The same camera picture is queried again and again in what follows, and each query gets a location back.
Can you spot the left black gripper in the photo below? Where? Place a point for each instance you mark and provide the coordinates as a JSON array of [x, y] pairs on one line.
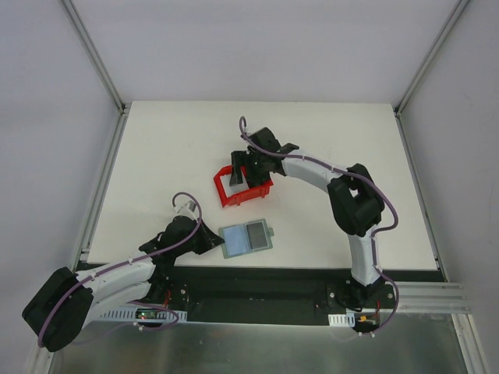
[[199, 240]]

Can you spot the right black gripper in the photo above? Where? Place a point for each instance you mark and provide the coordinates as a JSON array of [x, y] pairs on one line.
[[247, 164]]

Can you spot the red plastic card bin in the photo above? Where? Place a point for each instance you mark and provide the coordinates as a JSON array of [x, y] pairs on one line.
[[238, 194]]

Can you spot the green leather card holder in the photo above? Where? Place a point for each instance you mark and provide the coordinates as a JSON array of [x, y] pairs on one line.
[[237, 242]]

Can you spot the black card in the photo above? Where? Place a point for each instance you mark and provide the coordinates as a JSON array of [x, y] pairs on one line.
[[257, 235]]

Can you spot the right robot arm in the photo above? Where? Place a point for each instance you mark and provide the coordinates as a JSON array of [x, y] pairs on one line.
[[355, 204]]

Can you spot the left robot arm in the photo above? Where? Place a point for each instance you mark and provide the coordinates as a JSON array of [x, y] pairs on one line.
[[68, 301]]

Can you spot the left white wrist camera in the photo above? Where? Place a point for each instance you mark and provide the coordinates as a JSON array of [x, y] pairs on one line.
[[187, 208]]

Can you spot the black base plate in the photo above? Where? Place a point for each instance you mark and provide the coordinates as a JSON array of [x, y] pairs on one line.
[[304, 297]]

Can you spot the left white cable duct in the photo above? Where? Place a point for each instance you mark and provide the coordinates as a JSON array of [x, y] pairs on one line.
[[137, 314]]

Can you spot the white cable duct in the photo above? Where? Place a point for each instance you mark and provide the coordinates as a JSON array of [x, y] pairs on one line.
[[137, 314], [342, 320]]

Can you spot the right white cable duct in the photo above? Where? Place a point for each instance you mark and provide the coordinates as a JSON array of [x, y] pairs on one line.
[[342, 320]]

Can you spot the left aluminium frame rail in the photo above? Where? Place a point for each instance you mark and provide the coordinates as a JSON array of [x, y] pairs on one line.
[[59, 143]]

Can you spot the aluminium frame rail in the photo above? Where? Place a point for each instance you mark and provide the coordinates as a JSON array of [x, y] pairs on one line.
[[59, 143], [448, 120]]

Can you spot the right aluminium frame rail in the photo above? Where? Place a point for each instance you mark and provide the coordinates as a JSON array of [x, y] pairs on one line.
[[448, 120]]

